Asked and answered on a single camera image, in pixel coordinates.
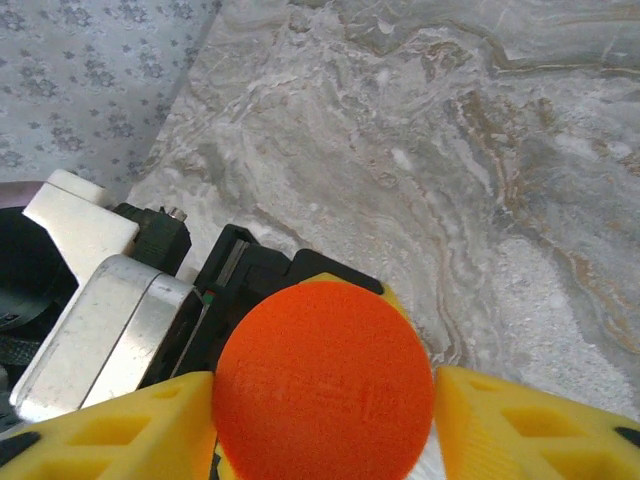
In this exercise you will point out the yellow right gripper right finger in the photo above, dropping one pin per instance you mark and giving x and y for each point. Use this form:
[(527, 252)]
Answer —
[(540, 435)]

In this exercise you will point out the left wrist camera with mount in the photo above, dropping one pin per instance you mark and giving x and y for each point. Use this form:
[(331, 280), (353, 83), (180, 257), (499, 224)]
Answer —
[(100, 325)]

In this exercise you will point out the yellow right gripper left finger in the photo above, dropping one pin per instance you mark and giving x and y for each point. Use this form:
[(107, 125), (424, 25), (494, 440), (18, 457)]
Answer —
[(110, 435)]

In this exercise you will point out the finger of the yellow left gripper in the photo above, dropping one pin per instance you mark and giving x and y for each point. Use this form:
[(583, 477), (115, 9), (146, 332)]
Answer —
[(345, 270)]

